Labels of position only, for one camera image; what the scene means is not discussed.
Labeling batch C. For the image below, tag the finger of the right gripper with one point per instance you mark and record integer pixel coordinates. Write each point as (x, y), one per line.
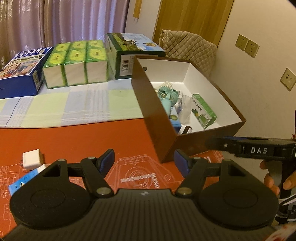
(227, 144)
(245, 138)

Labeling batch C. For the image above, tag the yellow hanging tassel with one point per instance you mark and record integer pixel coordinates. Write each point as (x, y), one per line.
(137, 8)

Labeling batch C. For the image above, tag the green tissue pack bundle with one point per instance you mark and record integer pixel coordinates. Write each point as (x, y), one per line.
(76, 63)

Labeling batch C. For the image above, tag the quilted beige chair cover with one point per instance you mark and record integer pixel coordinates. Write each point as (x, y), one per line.
(188, 46)

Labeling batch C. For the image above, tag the person's right hand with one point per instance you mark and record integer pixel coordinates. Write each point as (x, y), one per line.
(269, 182)

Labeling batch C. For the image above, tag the white power adapter cube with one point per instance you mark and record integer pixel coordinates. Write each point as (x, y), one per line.
(32, 159)

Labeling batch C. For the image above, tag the red Motul cardboard sheet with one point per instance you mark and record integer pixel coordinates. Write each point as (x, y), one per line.
(129, 139)

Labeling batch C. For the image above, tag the blue white medicine box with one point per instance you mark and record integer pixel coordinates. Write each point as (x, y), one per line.
(174, 119)

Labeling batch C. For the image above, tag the blue label clear plastic case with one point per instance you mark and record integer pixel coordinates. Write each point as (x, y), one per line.
(25, 179)

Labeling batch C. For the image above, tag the dark green picture carton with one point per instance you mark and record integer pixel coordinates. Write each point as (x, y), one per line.
(121, 48)

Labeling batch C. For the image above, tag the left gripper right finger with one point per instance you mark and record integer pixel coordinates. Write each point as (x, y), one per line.
(193, 170)

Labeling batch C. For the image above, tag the checkered pastel table cloth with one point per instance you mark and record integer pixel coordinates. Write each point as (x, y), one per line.
(74, 105)

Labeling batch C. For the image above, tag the brown cardboard storage box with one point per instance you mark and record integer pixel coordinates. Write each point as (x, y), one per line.
(148, 73)

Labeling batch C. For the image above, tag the wooden door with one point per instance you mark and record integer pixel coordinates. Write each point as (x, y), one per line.
(203, 17)

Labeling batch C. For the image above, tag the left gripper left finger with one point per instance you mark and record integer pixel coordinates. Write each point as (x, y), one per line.
(95, 170)

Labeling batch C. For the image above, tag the double wall socket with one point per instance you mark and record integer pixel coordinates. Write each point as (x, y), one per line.
(247, 45)

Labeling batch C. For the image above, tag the lilac curtain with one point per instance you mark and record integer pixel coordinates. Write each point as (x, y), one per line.
(27, 25)

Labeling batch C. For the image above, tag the blue picture carton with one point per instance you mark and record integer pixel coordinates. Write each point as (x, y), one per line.
(23, 75)

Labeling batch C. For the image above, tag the teal handheld mini fan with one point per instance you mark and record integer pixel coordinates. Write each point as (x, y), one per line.
(168, 98)

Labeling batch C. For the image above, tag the green medicine box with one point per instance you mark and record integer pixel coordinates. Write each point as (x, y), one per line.
(202, 111)

